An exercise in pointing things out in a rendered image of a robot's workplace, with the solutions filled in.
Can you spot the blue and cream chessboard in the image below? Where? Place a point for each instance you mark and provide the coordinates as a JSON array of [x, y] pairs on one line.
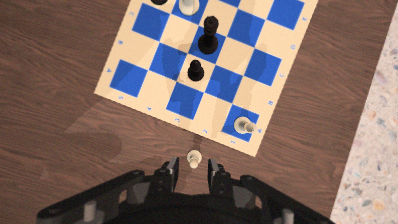
[[257, 44]]

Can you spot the white chess piece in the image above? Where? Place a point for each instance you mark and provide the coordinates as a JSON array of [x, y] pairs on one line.
[[243, 125], [189, 7]]

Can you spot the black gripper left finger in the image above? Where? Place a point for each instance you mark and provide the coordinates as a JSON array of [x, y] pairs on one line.
[[100, 204]]

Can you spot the white pawn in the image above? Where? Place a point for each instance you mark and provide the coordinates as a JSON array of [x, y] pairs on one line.
[[194, 157]]

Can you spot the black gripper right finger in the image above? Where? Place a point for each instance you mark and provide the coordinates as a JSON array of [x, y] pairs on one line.
[[277, 207]]

